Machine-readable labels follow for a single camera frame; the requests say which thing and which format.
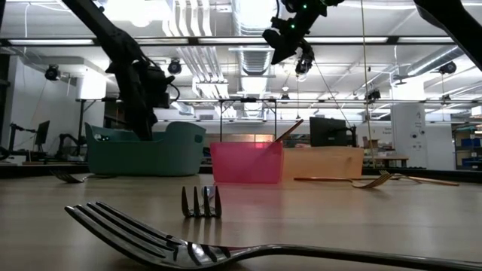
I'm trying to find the teal plastic bin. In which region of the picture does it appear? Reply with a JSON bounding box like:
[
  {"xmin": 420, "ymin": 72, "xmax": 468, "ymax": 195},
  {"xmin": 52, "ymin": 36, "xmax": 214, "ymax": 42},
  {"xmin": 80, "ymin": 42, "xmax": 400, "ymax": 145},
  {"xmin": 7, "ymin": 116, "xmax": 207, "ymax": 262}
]
[{"xmin": 84, "ymin": 120, "xmax": 207, "ymax": 178}]

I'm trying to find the wooden chopstick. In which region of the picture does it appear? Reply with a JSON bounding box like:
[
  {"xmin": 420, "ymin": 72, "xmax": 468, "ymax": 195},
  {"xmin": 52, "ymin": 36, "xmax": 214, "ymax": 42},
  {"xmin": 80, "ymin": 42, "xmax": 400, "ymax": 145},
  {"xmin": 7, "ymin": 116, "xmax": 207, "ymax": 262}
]
[{"xmin": 408, "ymin": 175, "xmax": 461, "ymax": 187}]

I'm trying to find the white hanging box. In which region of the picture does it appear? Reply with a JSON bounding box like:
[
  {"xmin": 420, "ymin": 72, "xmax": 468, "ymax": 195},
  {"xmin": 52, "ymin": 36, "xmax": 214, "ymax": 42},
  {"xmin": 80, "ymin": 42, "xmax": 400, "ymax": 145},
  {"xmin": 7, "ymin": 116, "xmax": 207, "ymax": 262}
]
[{"xmin": 76, "ymin": 73, "xmax": 108, "ymax": 101}]

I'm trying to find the pink plastic bin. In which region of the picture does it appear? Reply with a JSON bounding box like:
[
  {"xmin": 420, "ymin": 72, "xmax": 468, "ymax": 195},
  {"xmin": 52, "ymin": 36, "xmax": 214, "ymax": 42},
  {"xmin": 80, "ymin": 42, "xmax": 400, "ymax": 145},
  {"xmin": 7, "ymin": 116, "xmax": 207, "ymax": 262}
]
[{"xmin": 209, "ymin": 141, "xmax": 285, "ymax": 185}]

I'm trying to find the cardboard box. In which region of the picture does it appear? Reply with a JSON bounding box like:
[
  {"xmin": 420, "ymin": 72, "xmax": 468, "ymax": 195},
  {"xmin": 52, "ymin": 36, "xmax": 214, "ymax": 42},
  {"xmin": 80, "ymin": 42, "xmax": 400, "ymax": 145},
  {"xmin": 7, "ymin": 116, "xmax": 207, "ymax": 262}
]
[{"xmin": 361, "ymin": 136, "xmax": 380, "ymax": 150}]

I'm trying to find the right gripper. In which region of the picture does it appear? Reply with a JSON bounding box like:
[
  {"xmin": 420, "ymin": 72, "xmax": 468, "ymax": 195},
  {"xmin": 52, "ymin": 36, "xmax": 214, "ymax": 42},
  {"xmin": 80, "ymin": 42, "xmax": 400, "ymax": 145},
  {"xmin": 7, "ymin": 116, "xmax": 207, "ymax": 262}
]
[{"xmin": 262, "ymin": 3, "xmax": 325, "ymax": 65}]

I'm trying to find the silver ceiling duct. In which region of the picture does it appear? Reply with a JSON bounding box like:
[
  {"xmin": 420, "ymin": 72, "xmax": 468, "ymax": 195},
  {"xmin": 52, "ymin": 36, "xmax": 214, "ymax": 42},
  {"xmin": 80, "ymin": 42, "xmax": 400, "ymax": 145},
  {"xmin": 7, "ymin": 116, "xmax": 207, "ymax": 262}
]
[{"xmin": 230, "ymin": 0, "xmax": 284, "ymax": 76}]

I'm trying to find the white pillar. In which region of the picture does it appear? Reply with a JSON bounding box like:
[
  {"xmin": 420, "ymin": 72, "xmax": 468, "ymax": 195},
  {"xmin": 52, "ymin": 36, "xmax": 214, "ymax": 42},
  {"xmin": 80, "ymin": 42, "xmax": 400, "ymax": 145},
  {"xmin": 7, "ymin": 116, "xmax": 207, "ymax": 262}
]
[{"xmin": 390, "ymin": 103, "xmax": 427, "ymax": 171}]

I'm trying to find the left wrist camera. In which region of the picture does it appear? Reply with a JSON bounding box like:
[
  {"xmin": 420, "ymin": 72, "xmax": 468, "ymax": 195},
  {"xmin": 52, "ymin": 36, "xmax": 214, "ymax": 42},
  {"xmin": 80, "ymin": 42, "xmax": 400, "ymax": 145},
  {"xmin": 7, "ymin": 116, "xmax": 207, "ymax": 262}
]
[{"xmin": 145, "ymin": 65, "xmax": 176, "ymax": 110}]

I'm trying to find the small black monitor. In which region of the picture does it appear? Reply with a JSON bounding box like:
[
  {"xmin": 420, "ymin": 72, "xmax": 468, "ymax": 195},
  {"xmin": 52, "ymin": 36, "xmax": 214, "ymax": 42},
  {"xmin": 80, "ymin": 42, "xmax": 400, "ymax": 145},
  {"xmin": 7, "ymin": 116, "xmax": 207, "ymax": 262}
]
[{"xmin": 34, "ymin": 120, "xmax": 51, "ymax": 148}]

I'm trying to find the blue-handled fork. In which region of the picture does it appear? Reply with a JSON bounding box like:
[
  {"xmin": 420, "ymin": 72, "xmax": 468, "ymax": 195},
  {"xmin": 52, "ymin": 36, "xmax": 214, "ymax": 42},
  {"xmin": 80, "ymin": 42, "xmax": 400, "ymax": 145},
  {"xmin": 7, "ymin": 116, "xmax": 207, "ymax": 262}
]
[{"xmin": 181, "ymin": 184, "xmax": 223, "ymax": 219}]

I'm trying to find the shelf with blue bins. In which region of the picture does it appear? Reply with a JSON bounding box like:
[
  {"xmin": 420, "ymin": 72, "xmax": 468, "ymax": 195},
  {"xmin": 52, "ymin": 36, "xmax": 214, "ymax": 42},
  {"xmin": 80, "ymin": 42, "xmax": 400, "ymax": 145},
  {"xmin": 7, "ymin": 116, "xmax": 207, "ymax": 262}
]
[{"xmin": 450, "ymin": 123, "xmax": 482, "ymax": 171}]

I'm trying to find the thin hanging cord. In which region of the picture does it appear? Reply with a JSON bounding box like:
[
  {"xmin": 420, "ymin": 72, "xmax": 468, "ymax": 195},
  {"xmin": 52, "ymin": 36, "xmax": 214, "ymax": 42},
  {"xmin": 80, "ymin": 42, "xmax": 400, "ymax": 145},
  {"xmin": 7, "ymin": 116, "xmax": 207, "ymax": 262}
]
[{"xmin": 360, "ymin": 0, "xmax": 377, "ymax": 169}]

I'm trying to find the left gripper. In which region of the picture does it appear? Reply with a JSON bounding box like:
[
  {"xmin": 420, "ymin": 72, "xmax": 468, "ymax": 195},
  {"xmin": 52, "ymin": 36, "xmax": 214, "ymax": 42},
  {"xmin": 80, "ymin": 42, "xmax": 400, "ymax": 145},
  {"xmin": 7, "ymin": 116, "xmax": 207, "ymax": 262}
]
[{"xmin": 107, "ymin": 48, "xmax": 158, "ymax": 141}]

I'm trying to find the large black monitor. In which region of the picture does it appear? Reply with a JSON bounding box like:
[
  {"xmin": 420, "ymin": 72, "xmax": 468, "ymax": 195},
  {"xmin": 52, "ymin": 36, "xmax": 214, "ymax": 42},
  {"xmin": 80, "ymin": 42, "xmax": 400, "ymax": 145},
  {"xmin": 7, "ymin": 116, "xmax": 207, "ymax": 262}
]
[{"xmin": 309, "ymin": 117, "xmax": 357, "ymax": 148}]

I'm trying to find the silver metal fork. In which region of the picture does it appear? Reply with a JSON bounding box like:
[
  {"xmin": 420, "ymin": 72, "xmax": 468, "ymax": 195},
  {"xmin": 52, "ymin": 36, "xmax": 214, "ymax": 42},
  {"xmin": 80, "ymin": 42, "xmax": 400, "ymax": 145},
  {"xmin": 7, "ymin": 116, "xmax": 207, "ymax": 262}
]
[
  {"xmin": 50, "ymin": 169, "xmax": 118, "ymax": 184},
  {"xmin": 64, "ymin": 202, "xmax": 482, "ymax": 271}
]

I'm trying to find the black aluminium table frame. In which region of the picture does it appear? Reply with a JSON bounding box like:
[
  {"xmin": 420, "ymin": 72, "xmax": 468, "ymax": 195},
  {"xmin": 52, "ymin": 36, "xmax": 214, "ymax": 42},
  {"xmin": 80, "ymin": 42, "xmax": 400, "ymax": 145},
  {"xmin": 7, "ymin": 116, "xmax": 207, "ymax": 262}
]
[{"xmin": 0, "ymin": 164, "xmax": 482, "ymax": 184}]

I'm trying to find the black overhead light bar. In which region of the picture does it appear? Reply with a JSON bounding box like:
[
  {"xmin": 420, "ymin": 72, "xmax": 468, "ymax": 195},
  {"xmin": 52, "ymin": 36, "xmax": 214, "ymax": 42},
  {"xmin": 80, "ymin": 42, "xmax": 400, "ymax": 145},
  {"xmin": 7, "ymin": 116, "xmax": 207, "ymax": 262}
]
[{"xmin": 0, "ymin": 36, "xmax": 455, "ymax": 47}]

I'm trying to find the orange plastic bin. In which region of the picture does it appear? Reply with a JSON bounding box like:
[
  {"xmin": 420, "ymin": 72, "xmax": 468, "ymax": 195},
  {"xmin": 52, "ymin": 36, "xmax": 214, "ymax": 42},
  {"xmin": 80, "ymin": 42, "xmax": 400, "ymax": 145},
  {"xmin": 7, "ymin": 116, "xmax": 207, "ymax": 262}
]
[{"xmin": 282, "ymin": 147, "xmax": 365, "ymax": 180}]

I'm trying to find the background work table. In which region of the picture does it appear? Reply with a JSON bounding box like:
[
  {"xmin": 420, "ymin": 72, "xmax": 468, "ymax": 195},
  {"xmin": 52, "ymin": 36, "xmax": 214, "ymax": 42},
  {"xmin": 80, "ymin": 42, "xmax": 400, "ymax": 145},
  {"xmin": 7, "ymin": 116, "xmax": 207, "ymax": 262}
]
[{"xmin": 359, "ymin": 150, "xmax": 410, "ymax": 169}]

